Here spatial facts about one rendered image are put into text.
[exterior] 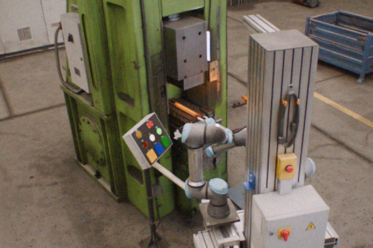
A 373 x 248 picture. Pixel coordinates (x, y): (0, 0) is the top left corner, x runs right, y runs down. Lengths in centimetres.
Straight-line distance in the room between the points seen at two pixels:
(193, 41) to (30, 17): 543
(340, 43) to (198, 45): 389
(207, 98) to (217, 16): 71
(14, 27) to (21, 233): 487
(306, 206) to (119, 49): 197
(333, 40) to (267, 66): 505
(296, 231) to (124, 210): 222
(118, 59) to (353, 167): 269
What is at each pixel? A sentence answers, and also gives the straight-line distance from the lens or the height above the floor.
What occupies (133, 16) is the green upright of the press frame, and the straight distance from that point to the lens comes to 313.
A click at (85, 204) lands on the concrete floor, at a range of 439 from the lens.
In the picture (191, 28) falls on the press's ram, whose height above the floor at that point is 174.
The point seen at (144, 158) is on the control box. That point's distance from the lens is 305.
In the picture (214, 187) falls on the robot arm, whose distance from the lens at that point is 271.
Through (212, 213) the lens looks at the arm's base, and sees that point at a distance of 283.
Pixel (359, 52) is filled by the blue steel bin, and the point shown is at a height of 42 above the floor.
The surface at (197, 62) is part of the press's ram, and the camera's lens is 339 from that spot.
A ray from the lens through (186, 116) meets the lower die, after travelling 359.
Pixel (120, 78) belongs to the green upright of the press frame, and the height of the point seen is 129.
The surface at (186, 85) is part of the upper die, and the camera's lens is 339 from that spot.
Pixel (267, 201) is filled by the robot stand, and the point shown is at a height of 123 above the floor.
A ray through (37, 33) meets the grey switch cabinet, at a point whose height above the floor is 35.
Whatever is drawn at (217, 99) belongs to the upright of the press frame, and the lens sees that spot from 388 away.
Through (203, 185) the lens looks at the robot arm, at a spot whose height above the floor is 105.
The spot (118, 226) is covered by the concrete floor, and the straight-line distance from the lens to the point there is 408.
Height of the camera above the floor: 272
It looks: 30 degrees down
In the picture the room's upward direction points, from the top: 3 degrees counter-clockwise
